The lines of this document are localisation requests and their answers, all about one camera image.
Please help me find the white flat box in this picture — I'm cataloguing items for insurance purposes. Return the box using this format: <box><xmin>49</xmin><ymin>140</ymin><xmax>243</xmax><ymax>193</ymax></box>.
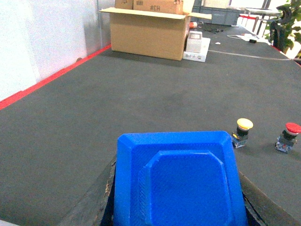
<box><xmin>182</xmin><ymin>38</ymin><xmax>211</xmax><ymax>63</ymax></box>

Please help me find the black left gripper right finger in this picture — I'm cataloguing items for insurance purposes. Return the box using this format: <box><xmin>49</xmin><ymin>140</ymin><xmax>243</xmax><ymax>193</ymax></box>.
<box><xmin>239</xmin><ymin>172</ymin><xmax>301</xmax><ymax>226</ymax></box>

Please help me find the small white box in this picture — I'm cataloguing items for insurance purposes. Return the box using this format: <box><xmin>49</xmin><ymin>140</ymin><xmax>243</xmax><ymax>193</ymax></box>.
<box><xmin>186</xmin><ymin>31</ymin><xmax>203</xmax><ymax>53</ymax></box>

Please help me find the yellow mushroom push button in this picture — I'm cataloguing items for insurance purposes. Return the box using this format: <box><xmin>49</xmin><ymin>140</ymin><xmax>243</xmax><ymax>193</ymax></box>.
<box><xmin>231</xmin><ymin>118</ymin><xmax>253</xmax><ymax>149</ymax></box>

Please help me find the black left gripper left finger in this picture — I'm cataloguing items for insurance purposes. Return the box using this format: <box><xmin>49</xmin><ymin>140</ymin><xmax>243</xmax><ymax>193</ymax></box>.
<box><xmin>58</xmin><ymin>156</ymin><xmax>116</xmax><ymax>226</ymax></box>

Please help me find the large cardboard box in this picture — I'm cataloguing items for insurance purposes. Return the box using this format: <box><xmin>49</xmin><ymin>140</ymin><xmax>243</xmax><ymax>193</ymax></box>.
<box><xmin>100</xmin><ymin>0</ymin><xmax>212</xmax><ymax>61</ymax></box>

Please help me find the red mushroom push button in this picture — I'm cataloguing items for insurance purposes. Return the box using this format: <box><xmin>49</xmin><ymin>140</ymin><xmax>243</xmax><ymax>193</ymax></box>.
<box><xmin>275</xmin><ymin>122</ymin><xmax>301</xmax><ymax>153</ymax></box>

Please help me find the blue block part with knob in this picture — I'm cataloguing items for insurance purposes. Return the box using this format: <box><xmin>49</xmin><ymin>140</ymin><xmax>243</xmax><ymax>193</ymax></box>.
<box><xmin>113</xmin><ymin>131</ymin><xmax>248</xmax><ymax>226</ymax></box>

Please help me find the green potted plant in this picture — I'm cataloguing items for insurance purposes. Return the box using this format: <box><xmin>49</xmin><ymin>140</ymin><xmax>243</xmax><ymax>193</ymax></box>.
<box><xmin>265</xmin><ymin>0</ymin><xmax>301</xmax><ymax>54</ymax></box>

